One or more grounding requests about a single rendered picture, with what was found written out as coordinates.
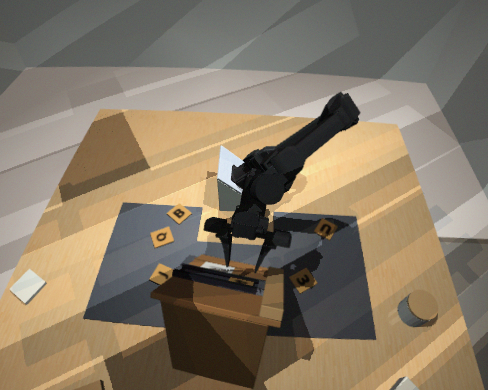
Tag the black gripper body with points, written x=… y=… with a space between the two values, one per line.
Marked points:
x=221 y=227

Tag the brown flat wooden board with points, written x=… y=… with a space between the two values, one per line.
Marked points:
x=97 y=385

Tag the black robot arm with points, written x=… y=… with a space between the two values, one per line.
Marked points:
x=268 y=173

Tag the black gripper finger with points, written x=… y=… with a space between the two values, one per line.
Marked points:
x=264 y=251
x=226 y=243

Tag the white paper ticket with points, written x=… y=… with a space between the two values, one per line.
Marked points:
x=219 y=267

